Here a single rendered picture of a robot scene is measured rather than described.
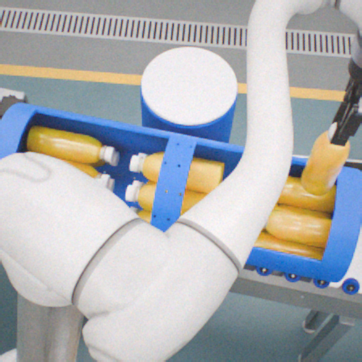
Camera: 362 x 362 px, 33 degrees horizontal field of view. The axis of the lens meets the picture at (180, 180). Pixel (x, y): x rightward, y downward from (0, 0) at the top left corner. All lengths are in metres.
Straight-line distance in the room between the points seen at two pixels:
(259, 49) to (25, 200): 0.37
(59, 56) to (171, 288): 2.62
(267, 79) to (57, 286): 0.38
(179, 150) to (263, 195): 0.70
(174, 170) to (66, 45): 1.95
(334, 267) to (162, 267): 0.82
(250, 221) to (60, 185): 0.23
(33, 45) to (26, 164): 2.56
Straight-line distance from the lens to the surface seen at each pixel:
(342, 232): 1.42
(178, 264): 0.69
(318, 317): 2.41
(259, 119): 0.80
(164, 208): 1.41
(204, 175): 1.44
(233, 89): 1.79
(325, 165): 1.29
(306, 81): 3.18
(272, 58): 0.85
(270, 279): 1.65
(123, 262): 0.69
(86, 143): 1.56
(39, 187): 0.73
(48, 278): 0.73
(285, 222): 1.46
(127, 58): 3.19
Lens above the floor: 2.46
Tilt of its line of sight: 62 degrees down
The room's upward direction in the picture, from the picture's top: 3 degrees clockwise
